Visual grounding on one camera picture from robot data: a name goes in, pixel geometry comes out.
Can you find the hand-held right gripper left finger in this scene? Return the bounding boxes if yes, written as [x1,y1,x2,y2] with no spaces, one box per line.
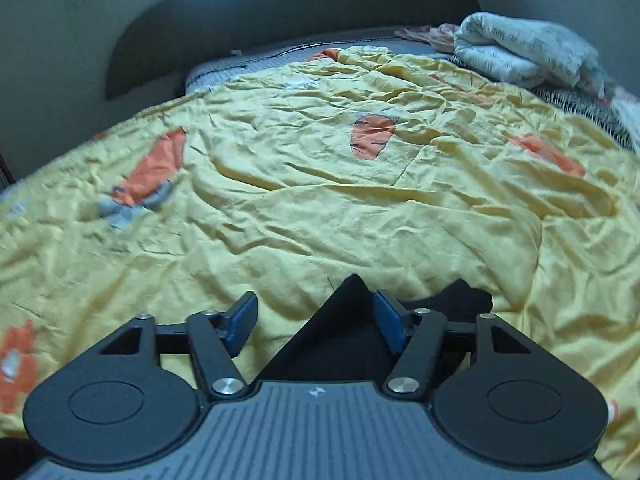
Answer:
[94,292,259,402]

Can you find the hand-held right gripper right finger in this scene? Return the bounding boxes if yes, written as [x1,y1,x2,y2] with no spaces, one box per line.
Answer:
[372,289,539,404]

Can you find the black pants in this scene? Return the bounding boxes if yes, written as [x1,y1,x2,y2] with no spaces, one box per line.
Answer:
[256,273,494,385]

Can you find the yellow blanket with orange prints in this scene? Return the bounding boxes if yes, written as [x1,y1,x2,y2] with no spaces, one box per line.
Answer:
[0,45,640,476]

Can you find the pink cloth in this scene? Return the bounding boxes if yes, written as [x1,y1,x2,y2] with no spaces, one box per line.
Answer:
[395,22,463,54]

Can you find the black and white striped cloth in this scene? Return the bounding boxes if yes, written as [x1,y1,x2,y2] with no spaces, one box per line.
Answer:
[529,82,640,154]

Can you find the white folded quilt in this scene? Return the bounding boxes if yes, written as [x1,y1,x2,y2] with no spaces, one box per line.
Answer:
[452,11,607,97]

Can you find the dark curved headboard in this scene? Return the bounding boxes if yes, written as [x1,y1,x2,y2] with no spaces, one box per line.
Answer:
[102,0,482,102]

